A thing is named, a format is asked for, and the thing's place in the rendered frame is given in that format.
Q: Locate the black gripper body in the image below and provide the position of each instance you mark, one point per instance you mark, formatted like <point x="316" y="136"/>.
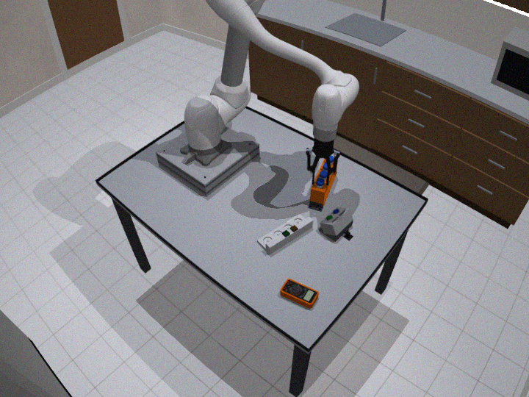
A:
<point x="323" y="147"/>

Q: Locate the orange pocket multimeter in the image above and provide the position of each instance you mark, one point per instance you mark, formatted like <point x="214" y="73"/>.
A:
<point x="299" y="293"/>

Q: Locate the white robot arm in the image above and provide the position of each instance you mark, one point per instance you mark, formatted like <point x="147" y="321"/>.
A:
<point x="205" y="117"/>

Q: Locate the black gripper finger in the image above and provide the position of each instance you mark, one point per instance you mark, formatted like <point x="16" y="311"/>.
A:
<point x="309" y="167"/>
<point x="331" y="170"/>

